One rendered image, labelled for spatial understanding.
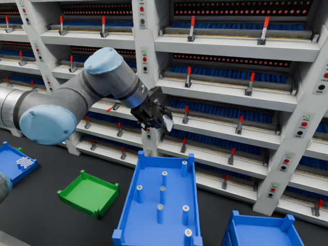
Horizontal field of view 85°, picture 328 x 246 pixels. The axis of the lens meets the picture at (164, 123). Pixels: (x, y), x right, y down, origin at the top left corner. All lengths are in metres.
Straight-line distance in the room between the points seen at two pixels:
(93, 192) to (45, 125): 0.94
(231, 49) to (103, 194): 1.08
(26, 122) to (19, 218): 1.02
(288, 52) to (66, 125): 0.74
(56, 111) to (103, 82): 0.14
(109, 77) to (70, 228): 0.93
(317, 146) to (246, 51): 0.52
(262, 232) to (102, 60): 0.76
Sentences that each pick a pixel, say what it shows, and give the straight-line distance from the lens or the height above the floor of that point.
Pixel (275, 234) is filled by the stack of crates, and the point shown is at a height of 0.32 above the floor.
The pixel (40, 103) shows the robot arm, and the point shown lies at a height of 0.83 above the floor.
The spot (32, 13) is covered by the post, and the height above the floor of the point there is 0.98.
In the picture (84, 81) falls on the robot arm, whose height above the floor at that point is 0.83.
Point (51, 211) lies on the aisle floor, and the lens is 1.34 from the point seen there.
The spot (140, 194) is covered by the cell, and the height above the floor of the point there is 0.53.
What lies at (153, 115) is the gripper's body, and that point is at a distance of 0.58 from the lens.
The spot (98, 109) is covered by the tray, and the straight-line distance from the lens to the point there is 1.19.
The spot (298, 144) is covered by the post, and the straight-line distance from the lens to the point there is 0.97.
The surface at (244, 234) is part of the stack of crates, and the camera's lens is 0.79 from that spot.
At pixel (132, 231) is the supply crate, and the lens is 0.57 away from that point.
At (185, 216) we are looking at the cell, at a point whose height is 0.52.
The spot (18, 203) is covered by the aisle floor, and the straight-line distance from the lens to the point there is 1.48.
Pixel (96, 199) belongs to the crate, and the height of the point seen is 0.00.
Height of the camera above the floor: 0.98
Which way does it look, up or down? 31 degrees down
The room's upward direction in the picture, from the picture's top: straight up
